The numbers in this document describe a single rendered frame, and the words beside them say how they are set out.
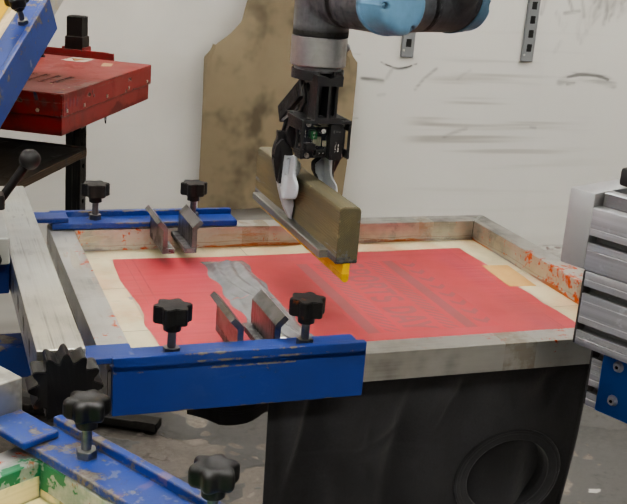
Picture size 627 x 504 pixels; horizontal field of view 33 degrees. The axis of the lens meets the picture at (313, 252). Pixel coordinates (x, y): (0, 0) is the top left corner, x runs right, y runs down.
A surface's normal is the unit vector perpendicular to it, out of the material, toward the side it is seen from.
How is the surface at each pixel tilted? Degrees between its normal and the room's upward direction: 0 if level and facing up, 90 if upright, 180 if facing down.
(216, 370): 90
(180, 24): 90
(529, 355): 90
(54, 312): 0
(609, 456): 0
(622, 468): 0
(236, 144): 90
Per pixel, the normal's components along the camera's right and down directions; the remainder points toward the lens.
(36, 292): 0.07, -0.95
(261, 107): 0.62, 0.23
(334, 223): -0.94, 0.04
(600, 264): -0.74, 0.15
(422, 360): 0.34, 0.30
